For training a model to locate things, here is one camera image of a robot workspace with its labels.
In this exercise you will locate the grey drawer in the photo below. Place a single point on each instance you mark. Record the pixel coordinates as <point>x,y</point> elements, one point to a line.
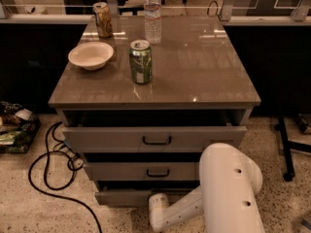
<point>136,198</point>
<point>151,139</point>
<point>142,171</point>

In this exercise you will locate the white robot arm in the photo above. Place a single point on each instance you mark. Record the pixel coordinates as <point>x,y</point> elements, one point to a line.
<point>228,183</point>

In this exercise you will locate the grey drawer cabinet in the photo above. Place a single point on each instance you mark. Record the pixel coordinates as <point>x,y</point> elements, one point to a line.
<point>198,80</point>

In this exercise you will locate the green soda can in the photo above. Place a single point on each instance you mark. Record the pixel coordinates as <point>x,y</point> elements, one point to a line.
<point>140,60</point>

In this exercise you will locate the white bowl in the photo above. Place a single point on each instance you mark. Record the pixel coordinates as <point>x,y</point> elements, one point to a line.
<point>91,56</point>

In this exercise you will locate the clear plastic water bottle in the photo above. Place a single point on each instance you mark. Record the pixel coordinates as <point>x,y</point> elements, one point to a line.
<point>152,12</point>

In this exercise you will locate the gold soda can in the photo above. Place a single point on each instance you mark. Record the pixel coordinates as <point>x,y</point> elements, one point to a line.
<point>103,19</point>

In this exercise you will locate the black stand base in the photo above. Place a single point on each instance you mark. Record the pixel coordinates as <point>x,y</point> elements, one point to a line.
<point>288,146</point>

